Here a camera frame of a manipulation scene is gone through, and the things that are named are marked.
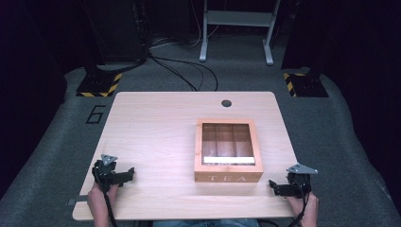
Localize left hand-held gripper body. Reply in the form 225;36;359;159
91;153;123;192

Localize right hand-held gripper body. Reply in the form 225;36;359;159
285;163;320;200

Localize wooden tea box glass lid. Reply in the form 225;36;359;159
193;117;265;183

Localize person's left hand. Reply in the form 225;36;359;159
87;182;119;210

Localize person's right hand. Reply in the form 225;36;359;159
287;192;320;219

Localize grey tape strip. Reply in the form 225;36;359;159
66;195;90;207

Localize person's blue jeans legs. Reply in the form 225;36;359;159
152;218;261;227

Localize black yellow striped stand base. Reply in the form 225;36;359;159
75;72;123;98
282;72;330;98

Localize black equipment cabinet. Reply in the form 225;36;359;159
79;0;149;65

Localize black floor cables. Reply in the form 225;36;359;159
147;36;219;93

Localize white metal desk frame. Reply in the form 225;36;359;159
199;0;282;66

